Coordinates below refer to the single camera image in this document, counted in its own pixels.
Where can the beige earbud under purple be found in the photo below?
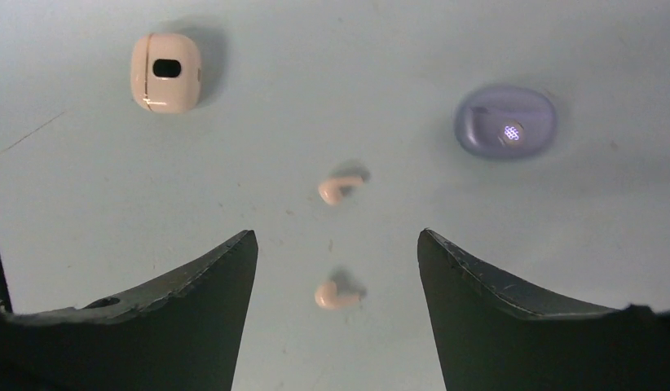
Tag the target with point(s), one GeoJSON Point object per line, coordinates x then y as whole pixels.
{"type": "Point", "coordinates": [331, 190]}

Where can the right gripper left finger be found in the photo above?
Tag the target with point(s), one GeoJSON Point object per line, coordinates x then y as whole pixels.
{"type": "Point", "coordinates": [179, 331]}

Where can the purple earbud charging case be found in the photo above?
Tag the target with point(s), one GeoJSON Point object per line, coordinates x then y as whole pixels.
{"type": "Point", "coordinates": [505, 122]}

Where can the beige earbud charging case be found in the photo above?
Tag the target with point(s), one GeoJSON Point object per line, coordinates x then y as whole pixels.
{"type": "Point", "coordinates": [165, 73]}

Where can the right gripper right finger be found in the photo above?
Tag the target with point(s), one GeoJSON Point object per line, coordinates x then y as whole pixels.
{"type": "Point", "coordinates": [496, 331]}

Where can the beige earbud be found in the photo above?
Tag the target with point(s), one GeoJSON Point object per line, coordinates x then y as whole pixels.
{"type": "Point", "coordinates": [331, 190]}
{"type": "Point", "coordinates": [327, 296]}

